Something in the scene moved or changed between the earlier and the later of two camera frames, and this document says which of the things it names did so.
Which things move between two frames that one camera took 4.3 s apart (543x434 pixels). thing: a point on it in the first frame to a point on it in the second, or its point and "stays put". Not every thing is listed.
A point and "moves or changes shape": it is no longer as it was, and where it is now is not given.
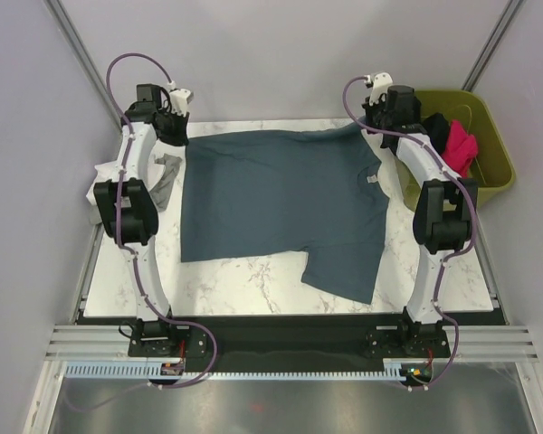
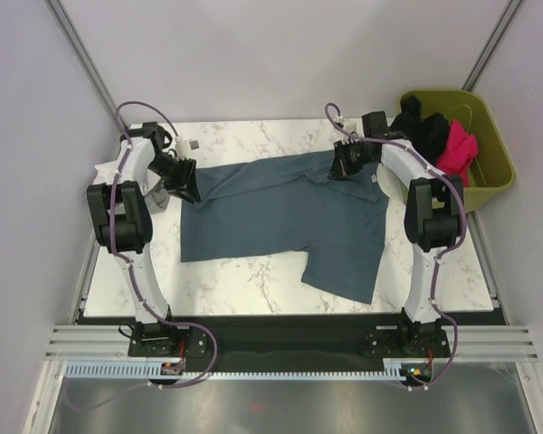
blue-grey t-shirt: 312,192 moves or changes shape
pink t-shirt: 461,150 stays put
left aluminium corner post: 85,58 stays put
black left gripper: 181,137 to 185,185
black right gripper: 368,110 to 340,168
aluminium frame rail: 112,342 stays put
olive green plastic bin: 493,166 stays put
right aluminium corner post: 505,24 stays put
